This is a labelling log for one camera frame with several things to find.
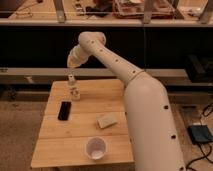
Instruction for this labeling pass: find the small clear bottle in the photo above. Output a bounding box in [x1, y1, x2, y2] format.
[68, 74, 80, 100]

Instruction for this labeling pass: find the beige sponge block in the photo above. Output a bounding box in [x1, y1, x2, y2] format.
[97, 114, 117, 129]

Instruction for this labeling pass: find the white paper cup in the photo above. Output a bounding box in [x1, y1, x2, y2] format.
[85, 137, 107, 160]

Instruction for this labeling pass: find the black smartphone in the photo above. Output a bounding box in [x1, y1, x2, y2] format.
[58, 101, 71, 121]

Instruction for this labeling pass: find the long grey shelf rail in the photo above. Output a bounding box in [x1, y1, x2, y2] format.
[0, 67, 187, 84]

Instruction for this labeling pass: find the black power adapter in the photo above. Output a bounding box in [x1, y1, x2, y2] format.
[187, 125, 213, 144]

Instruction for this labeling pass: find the wooden folding table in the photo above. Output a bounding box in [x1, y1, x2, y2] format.
[31, 79, 133, 168]

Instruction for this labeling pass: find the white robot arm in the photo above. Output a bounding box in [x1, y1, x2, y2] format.
[67, 32, 186, 171]

